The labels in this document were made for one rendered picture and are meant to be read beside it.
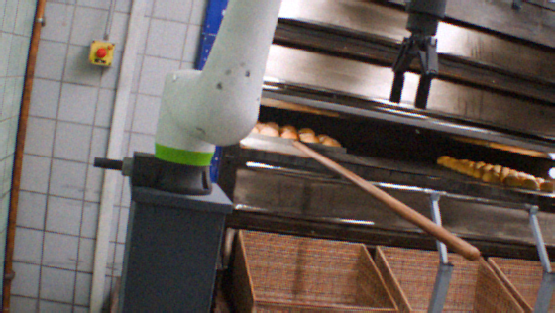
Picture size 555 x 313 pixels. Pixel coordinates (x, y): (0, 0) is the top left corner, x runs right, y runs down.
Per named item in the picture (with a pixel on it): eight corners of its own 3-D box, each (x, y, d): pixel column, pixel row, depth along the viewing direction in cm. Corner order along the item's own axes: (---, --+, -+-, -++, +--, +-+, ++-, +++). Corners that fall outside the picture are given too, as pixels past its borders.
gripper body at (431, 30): (402, 14, 139) (394, 51, 140) (418, 12, 131) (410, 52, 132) (429, 22, 141) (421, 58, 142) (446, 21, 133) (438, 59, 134)
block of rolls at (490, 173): (433, 162, 343) (435, 154, 342) (499, 174, 353) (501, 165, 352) (486, 182, 284) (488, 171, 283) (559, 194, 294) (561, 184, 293)
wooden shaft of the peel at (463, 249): (479, 263, 118) (483, 250, 118) (467, 262, 118) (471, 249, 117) (298, 147, 285) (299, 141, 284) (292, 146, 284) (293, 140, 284)
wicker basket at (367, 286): (225, 289, 248) (236, 227, 245) (351, 301, 261) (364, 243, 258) (244, 340, 201) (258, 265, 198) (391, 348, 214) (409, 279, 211)
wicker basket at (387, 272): (360, 302, 262) (374, 244, 259) (467, 308, 274) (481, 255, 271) (400, 349, 215) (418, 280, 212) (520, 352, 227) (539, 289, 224)
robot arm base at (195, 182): (91, 181, 116) (95, 152, 115) (93, 168, 130) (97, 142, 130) (217, 199, 123) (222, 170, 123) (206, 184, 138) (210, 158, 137)
